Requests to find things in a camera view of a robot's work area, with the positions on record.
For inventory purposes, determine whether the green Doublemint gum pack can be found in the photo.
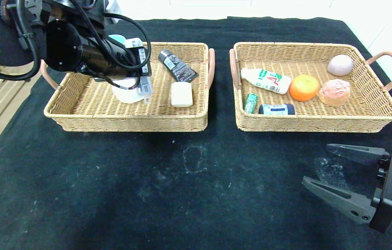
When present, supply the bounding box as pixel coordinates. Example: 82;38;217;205
243;93;258;114

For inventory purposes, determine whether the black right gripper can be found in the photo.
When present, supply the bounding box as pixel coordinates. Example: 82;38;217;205
301;143;392;233

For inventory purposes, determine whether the blue gum jar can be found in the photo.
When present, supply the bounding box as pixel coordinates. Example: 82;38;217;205
259;103;296;115

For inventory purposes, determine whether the pink egg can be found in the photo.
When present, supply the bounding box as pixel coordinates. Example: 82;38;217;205
327;55;353;77

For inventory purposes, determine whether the teal plastic mug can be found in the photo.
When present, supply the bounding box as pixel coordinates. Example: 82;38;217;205
108;34;127;45

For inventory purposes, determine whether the black left camera cable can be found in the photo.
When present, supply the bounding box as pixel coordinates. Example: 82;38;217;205
104;12;152;70

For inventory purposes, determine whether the wicker basket holding mug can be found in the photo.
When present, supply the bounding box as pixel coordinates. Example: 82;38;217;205
40;42;215;132

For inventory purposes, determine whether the white toothbrush case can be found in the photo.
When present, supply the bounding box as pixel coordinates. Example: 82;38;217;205
125;37;153;105

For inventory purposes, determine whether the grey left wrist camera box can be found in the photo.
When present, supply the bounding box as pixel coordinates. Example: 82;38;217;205
106;0;122;14

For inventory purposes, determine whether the braided black left arm cable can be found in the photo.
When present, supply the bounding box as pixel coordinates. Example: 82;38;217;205
0;0;41;81

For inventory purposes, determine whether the black squeeze tube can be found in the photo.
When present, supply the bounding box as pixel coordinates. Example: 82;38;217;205
158;49;197;87

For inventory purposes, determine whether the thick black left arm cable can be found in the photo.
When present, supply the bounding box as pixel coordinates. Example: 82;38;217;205
69;0;137;70

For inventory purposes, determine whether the white AD milk bottle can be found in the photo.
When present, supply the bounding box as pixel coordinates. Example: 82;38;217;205
241;68;292;95

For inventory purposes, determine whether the orange fruit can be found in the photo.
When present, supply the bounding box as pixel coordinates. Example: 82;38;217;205
289;74;320;102

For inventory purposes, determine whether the brown lumpy bread bun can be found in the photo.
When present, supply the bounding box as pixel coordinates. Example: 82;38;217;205
318;79;351;107

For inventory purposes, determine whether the wicker basket holding milk bottle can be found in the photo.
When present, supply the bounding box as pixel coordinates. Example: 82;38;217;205
229;42;392;133

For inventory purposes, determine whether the thin left arm cable loop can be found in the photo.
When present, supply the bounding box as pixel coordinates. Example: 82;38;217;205
93;69;141;91

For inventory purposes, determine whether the white soap bar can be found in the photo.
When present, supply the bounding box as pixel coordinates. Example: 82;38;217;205
171;82;193;108

